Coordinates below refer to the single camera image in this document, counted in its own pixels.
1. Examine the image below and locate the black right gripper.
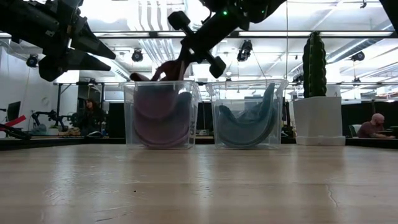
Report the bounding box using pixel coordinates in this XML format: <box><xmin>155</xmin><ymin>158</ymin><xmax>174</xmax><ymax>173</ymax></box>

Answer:
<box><xmin>167</xmin><ymin>9</ymin><xmax>249</xmax><ymax>80</ymax></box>

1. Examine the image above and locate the white hexagonal plant pot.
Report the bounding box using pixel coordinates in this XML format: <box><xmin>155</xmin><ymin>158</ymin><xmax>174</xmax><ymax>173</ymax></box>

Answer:
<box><xmin>292</xmin><ymin>95</ymin><xmax>346</xmax><ymax>147</ymax></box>

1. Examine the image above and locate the person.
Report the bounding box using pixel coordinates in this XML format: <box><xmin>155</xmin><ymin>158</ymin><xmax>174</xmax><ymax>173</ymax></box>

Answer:
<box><xmin>356</xmin><ymin>113</ymin><xmax>396</xmax><ymax>139</ymax></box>
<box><xmin>76</xmin><ymin>98</ymin><xmax>108</xmax><ymax>138</ymax></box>

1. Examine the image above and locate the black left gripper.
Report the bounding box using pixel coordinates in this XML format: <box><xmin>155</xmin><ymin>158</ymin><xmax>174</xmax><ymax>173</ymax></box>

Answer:
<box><xmin>39</xmin><ymin>0</ymin><xmax>117</xmax><ymax>82</ymax></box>

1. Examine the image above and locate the red bar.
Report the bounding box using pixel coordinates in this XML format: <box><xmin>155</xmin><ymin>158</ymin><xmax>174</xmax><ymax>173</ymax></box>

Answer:
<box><xmin>0</xmin><ymin>114</ymin><xmax>27</xmax><ymax>128</ymax></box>

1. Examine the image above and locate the plain black baseball cap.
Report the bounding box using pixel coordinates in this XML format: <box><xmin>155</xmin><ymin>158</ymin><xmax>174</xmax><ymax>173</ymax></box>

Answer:
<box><xmin>217</xmin><ymin>82</ymin><xmax>276</xmax><ymax>138</ymax></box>

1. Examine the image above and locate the black monitor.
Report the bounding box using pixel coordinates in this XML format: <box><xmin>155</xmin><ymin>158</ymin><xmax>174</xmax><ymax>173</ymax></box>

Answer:
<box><xmin>6</xmin><ymin>101</ymin><xmax>22</xmax><ymax>121</ymax></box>

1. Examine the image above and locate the clear plastic bin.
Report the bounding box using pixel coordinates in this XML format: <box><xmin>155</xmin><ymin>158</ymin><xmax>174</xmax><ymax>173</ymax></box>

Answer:
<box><xmin>205</xmin><ymin>79</ymin><xmax>289</xmax><ymax>149</ymax></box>
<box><xmin>119</xmin><ymin>80</ymin><xmax>203</xmax><ymax>150</ymax></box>

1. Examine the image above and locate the thin vertical pole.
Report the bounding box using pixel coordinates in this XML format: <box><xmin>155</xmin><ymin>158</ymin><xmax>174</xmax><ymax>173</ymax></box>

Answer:
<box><xmin>285</xmin><ymin>0</ymin><xmax>289</xmax><ymax>80</ymax></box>

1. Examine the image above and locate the black background post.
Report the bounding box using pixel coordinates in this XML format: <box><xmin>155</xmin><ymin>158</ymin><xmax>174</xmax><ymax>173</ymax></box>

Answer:
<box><xmin>55</xmin><ymin>83</ymin><xmax>62</xmax><ymax>113</ymax></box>

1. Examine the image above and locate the black background desk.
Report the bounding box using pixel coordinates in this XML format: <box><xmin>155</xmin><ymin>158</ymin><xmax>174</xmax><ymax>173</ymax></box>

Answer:
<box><xmin>0</xmin><ymin>135</ymin><xmax>398</xmax><ymax>152</ymax></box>

